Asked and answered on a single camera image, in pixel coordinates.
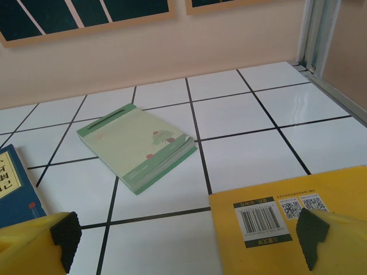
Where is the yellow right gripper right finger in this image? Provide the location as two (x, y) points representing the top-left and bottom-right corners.
(295, 207), (367, 275)

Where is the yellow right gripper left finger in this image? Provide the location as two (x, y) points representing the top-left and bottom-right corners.
(0, 211), (83, 275)

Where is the blue book with yellow label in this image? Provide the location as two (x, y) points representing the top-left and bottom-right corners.
(0, 144), (48, 230)

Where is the green notepad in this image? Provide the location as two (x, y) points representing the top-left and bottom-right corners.
(76, 104), (198, 196)

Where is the dark panel with pink circle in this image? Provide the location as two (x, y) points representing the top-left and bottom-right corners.
(185, 0), (290, 15)

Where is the aluminium side rail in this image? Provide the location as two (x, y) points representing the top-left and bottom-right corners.
(292, 61), (367, 128)

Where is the aluminium frame post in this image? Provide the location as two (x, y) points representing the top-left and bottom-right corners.
(295, 0), (343, 72)

